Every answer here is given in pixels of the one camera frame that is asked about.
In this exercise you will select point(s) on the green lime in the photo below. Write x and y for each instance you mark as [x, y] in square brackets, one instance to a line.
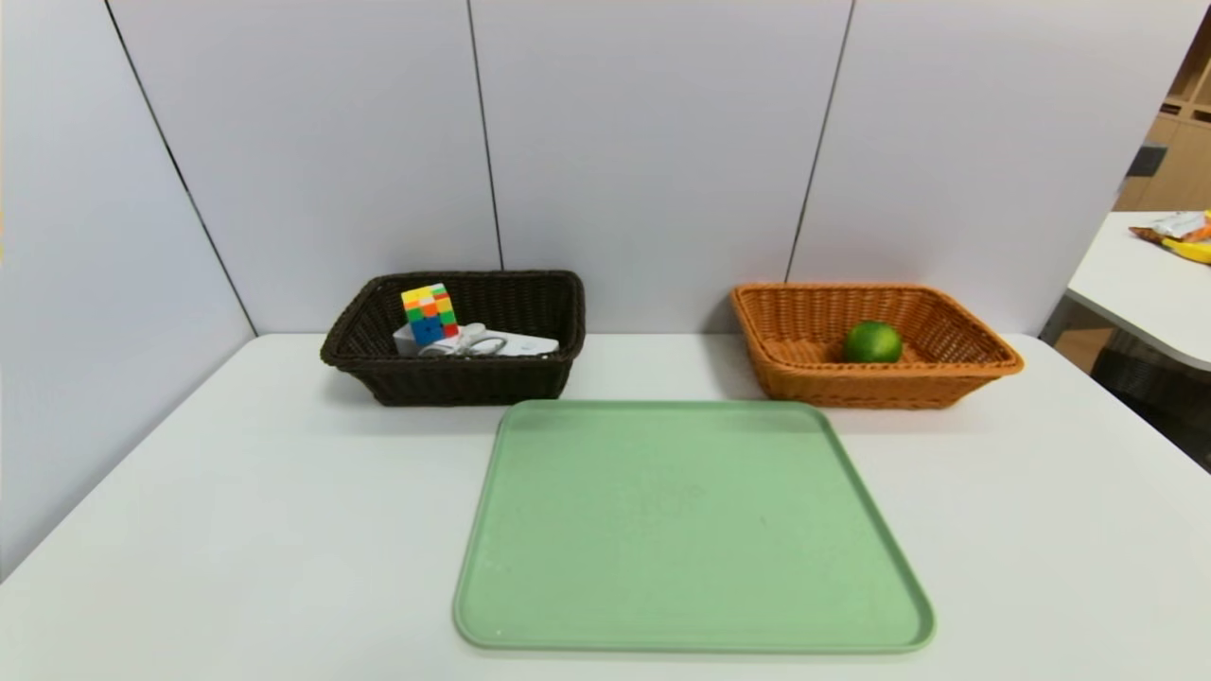
[872, 342]

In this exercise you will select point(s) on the orange snack bag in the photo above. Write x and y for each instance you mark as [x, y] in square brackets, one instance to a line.
[1178, 225]

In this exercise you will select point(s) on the light green plastic tray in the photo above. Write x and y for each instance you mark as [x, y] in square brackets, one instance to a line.
[681, 530]

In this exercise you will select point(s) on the colourful puzzle cube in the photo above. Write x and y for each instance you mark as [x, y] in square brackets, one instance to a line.
[429, 314]

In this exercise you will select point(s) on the orange wicker basket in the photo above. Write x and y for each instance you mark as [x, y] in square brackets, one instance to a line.
[795, 331]

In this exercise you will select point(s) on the dark brown wicker basket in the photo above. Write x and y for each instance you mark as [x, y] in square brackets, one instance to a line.
[454, 378]

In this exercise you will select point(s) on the light wooden cabinet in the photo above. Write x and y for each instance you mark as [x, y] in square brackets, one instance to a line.
[1183, 142]

